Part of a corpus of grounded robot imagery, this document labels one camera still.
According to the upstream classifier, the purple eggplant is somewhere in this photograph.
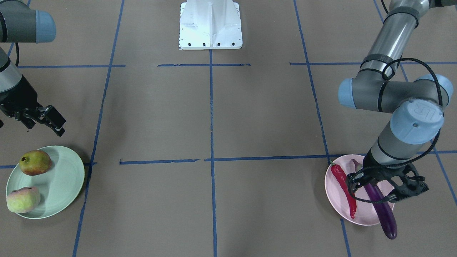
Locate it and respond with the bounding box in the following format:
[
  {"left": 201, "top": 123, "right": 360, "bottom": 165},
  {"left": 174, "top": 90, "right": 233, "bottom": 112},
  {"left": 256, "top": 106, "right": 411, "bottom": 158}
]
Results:
[{"left": 364, "top": 183, "right": 398, "bottom": 240}]

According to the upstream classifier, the pink plate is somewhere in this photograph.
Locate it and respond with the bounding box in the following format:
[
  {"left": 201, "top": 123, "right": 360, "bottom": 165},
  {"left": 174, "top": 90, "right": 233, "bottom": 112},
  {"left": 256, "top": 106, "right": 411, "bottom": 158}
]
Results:
[{"left": 325, "top": 154, "right": 380, "bottom": 226}]

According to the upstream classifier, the green plate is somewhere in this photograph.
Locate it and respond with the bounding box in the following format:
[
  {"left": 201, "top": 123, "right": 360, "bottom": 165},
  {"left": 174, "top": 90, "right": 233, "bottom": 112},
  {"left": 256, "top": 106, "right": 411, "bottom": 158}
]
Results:
[{"left": 5, "top": 145, "right": 85, "bottom": 219}]

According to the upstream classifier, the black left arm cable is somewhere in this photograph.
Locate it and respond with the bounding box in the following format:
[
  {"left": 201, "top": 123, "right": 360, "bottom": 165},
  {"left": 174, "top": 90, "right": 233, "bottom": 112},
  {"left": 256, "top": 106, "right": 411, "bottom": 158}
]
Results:
[{"left": 346, "top": 58, "right": 445, "bottom": 204}]

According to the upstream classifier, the black camera bracket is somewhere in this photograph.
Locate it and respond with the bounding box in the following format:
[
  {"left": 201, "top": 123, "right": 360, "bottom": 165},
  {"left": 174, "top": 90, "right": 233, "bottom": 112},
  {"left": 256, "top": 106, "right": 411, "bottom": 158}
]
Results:
[{"left": 346, "top": 162, "right": 429, "bottom": 204}]

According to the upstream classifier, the red green pomegranate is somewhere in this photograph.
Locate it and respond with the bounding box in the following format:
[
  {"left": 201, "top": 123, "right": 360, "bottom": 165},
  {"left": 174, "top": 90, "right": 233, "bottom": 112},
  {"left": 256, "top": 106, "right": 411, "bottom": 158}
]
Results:
[{"left": 18, "top": 150, "right": 52, "bottom": 176}]

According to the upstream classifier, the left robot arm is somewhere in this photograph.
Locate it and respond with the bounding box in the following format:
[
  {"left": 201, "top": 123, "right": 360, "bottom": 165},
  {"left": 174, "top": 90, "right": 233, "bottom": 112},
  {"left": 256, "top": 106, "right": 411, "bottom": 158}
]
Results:
[{"left": 338, "top": 0, "right": 456, "bottom": 167}]

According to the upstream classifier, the peach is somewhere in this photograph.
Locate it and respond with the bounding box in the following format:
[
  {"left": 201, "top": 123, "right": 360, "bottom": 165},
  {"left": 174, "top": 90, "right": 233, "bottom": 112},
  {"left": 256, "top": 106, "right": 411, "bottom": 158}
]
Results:
[{"left": 6, "top": 187, "right": 41, "bottom": 213}]

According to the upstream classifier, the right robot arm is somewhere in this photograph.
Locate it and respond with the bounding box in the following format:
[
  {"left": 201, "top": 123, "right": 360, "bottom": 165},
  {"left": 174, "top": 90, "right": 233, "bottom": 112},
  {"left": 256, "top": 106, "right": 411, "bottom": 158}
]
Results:
[{"left": 0, "top": 0, "right": 66, "bottom": 136}]

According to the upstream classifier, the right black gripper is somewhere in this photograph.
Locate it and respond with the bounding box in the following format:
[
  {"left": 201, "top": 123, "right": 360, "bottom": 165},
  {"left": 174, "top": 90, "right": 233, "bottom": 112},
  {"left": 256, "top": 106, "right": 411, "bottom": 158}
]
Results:
[{"left": 0, "top": 75, "right": 66, "bottom": 137}]

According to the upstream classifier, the white camera stand base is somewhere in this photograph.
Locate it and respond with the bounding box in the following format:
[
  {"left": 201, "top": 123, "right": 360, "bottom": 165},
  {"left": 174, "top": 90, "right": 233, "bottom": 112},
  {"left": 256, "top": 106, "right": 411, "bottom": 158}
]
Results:
[{"left": 179, "top": 0, "right": 243, "bottom": 50}]

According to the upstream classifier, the red chili pepper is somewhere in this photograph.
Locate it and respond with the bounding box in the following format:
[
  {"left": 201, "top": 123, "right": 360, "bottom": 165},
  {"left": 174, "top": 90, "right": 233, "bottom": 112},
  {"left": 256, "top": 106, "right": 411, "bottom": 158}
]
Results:
[{"left": 330, "top": 162, "right": 357, "bottom": 219}]

